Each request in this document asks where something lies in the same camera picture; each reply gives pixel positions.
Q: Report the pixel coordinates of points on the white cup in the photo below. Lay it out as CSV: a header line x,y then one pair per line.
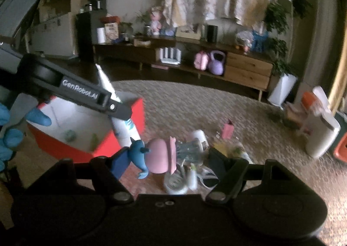
x,y
199,137

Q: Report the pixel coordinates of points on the blue cartoon figurine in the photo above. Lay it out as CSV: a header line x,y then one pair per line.
x,y
138,153

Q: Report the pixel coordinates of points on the white paper roll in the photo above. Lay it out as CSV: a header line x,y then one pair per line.
x,y
101,35

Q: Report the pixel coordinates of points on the black cylindrical speaker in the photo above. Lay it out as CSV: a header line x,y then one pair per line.
x,y
212,34

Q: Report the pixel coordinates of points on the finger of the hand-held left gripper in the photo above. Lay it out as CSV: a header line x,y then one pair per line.
x,y
116,109

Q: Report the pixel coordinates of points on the white plant pot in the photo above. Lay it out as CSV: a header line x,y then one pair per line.
x,y
282,90

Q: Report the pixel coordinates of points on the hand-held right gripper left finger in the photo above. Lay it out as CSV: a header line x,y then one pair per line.
x,y
120,164

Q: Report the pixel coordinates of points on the red box with white inside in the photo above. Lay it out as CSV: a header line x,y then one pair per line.
x,y
81,124

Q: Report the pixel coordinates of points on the pink backpack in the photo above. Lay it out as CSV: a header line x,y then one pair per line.
x,y
201,60

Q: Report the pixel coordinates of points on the beige photo frame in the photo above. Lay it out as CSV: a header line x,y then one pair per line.
x,y
188,33

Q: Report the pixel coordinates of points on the pink round toy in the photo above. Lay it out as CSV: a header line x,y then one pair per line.
x,y
161,155

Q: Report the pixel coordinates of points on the white tube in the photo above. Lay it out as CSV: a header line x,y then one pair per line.
x,y
127,129

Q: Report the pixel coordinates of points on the orange stool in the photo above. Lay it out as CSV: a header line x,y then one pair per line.
x,y
341,149

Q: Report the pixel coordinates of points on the blue toy chair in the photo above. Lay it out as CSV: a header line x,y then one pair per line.
x,y
260,40

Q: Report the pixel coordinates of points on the white router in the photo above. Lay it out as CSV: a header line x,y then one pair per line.
x,y
170,56

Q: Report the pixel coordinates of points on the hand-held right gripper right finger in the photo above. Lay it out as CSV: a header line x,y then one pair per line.
x,y
222,164

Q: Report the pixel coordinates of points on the stack of folded cloths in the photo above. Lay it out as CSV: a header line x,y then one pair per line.
x,y
294,115

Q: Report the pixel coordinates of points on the small potted plant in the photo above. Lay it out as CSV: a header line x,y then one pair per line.
x,y
143,19

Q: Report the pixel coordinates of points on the person's left hand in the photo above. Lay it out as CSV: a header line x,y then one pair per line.
x,y
39,119

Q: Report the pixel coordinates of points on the pink paper box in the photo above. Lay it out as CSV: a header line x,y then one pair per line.
x,y
228,129

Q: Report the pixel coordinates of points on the green round object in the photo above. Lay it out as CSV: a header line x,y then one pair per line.
x,y
69,135

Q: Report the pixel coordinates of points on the pink doll figurine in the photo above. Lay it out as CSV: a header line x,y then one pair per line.
x,y
156,22

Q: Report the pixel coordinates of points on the wooden media cabinet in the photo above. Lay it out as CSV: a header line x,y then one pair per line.
x,y
244,67

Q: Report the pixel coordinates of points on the orange bag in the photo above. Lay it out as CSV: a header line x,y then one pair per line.
x,y
308,102

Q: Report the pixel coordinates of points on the small white bottle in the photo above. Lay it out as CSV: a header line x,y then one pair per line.
x,y
193,178

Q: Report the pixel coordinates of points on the black coffee machine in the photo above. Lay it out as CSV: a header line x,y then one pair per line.
x,y
95,2

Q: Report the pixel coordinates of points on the clear plastic bag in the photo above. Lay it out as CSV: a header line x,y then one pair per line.
x,y
244,40

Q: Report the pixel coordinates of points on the black cabinet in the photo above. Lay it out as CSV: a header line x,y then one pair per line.
x,y
86,37

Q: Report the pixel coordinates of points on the clear glass jar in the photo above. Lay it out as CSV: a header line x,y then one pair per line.
x,y
189,153

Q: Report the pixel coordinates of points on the printed cardboard box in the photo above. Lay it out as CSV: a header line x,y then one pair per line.
x,y
111,32

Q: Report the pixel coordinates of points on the small wooden tray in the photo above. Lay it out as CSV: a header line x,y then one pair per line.
x,y
141,42

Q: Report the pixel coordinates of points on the purple kettlebell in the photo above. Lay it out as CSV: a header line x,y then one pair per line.
x,y
217,65

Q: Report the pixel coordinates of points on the tall green plant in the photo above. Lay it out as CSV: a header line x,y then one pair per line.
x,y
282,18

